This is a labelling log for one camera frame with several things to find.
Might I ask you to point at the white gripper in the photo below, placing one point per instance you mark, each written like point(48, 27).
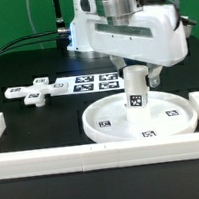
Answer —
point(151, 36)

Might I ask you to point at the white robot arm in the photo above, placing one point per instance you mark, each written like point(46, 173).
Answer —
point(117, 12)

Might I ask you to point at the black vertical cable connector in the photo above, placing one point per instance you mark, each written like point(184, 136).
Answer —
point(60, 23)

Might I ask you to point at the white front fence bar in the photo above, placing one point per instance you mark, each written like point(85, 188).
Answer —
point(98, 156)

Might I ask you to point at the white cross-shaped table base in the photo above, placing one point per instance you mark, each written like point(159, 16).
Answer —
point(35, 94)

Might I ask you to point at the white round table top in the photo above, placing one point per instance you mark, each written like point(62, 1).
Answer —
point(166, 114)

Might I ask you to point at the white marker sheet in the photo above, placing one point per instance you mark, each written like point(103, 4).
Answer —
point(88, 83)

